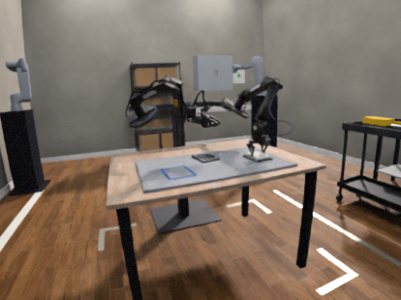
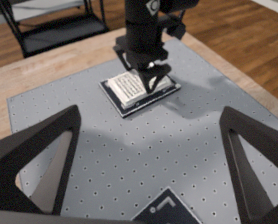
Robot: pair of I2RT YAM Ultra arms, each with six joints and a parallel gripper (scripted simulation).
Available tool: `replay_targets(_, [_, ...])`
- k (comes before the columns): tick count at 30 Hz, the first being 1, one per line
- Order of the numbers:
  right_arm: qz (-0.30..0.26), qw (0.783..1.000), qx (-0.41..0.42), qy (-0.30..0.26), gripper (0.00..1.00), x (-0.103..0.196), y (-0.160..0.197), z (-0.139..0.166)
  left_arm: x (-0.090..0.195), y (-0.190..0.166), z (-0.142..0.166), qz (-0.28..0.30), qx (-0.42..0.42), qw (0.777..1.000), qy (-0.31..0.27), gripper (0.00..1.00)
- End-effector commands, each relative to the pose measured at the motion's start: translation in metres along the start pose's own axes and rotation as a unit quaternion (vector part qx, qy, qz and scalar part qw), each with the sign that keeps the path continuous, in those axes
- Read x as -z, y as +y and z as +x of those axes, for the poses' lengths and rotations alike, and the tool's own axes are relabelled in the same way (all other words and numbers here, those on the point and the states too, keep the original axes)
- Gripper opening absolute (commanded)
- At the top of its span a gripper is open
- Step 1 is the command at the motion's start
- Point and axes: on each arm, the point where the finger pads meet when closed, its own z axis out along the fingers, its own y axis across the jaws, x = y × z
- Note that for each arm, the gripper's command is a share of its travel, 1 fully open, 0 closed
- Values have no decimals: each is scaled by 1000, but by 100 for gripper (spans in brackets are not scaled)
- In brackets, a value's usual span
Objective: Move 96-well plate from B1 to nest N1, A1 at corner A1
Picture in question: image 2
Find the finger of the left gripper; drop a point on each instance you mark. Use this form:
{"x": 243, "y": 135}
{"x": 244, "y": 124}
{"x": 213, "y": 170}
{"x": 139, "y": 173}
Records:
{"x": 119, "y": 52}
{"x": 145, "y": 82}

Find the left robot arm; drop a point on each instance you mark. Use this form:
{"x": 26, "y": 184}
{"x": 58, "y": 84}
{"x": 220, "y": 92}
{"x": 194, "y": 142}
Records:
{"x": 146, "y": 11}

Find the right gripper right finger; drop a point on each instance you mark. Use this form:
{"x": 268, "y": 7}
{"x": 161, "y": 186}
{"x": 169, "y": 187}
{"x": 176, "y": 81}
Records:
{"x": 253, "y": 204}

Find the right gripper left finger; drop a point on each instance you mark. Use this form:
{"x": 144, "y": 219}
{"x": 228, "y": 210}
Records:
{"x": 19, "y": 149}

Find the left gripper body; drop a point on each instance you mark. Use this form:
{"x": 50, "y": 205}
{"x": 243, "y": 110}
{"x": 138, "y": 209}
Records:
{"x": 143, "y": 47}

